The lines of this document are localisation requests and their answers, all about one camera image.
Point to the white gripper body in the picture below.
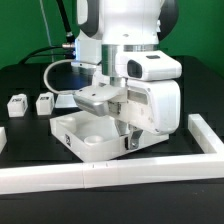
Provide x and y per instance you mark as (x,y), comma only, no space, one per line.
(148,97)

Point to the white square table top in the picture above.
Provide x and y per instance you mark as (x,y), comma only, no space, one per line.
(93,138)

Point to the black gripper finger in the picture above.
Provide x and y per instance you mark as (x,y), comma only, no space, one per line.
(122,127)
(132,140)

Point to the white plate with fiducial tags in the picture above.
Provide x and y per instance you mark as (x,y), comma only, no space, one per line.
(65,101)

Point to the white L-shaped obstacle fence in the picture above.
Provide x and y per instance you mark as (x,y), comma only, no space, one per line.
(207,165)

